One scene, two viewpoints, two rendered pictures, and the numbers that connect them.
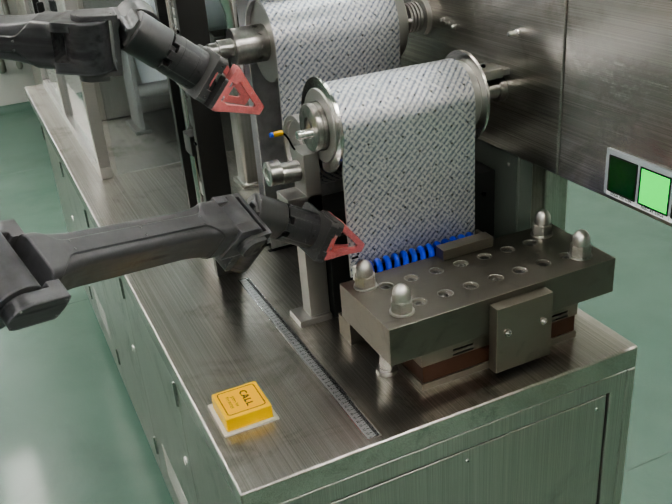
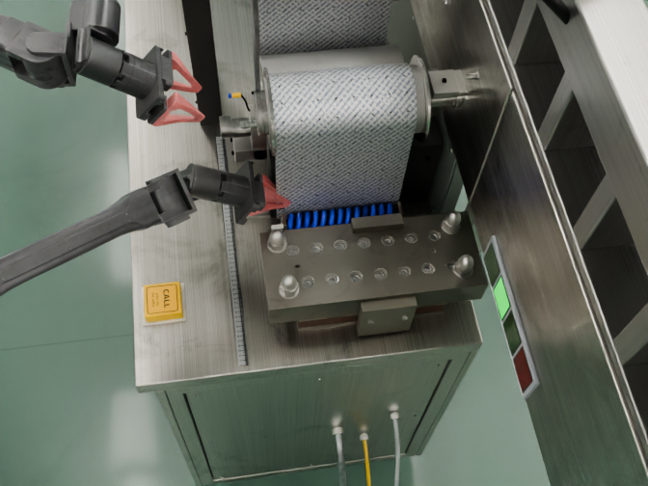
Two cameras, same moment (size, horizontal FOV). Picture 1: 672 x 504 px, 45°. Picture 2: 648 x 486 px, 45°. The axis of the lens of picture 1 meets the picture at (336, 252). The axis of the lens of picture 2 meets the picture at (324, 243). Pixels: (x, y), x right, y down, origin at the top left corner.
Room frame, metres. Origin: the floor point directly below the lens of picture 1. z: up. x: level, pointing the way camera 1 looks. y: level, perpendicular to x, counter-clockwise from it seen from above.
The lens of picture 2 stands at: (0.40, -0.26, 2.27)
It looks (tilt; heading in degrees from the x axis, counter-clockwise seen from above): 60 degrees down; 11
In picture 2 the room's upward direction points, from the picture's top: 5 degrees clockwise
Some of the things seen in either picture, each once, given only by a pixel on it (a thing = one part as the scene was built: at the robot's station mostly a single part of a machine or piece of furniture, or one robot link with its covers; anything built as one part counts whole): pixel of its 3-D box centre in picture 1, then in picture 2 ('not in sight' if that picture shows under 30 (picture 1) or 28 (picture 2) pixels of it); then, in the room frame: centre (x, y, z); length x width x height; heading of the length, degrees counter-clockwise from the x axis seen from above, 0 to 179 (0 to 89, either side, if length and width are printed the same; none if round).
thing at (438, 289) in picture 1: (478, 287); (370, 265); (1.10, -0.22, 1.00); 0.40 x 0.16 x 0.06; 113
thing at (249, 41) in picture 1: (248, 44); not in sight; (1.43, 0.12, 1.34); 0.06 x 0.06 x 0.06; 23
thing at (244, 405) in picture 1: (242, 405); (163, 301); (0.97, 0.15, 0.91); 0.07 x 0.07 x 0.02; 23
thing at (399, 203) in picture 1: (412, 207); (340, 183); (1.20, -0.13, 1.10); 0.23 x 0.01 x 0.18; 113
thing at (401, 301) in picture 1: (401, 297); (288, 283); (1.00, -0.09, 1.05); 0.04 x 0.04 x 0.04
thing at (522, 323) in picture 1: (521, 330); (386, 317); (1.02, -0.27, 0.97); 0.10 x 0.03 x 0.11; 113
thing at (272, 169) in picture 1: (273, 172); (226, 126); (1.21, 0.09, 1.18); 0.04 x 0.02 x 0.04; 23
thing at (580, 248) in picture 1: (581, 242); (465, 263); (1.13, -0.38, 1.05); 0.04 x 0.04 x 0.04
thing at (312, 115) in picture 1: (314, 126); (261, 113); (1.20, 0.02, 1.25); 0.07 x 0.02 x 0.07; 23
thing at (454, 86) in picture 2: (486, 70); (446, 83); (1.32, -0.27, 1.28); 0.06 x 0.05 x 0.02; 113
